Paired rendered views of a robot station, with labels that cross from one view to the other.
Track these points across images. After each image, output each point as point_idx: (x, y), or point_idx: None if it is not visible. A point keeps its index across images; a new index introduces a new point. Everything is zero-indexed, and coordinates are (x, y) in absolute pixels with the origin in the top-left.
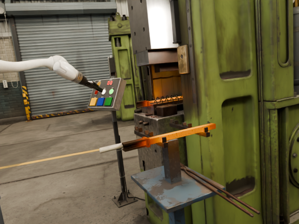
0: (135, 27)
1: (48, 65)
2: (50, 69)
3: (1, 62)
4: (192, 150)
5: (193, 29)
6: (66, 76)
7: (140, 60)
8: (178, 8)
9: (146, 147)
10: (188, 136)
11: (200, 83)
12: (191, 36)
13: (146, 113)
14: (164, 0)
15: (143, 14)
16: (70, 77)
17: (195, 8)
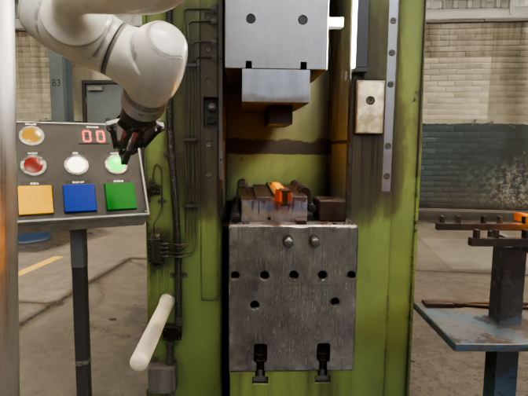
0: (258, 4)
1: (90, 20)
2: (70, 40)
3: None
4: (364, 284)
5: (399, 57)
6: (172, 90)
7: (268, 89)
8: None
9: (288, 304)
10: (357, 257)
11: (404, 154)
12: (394, 67)
13: (265, 220)
14: None
15: None
16: (173, 94)
17: (409, 22)
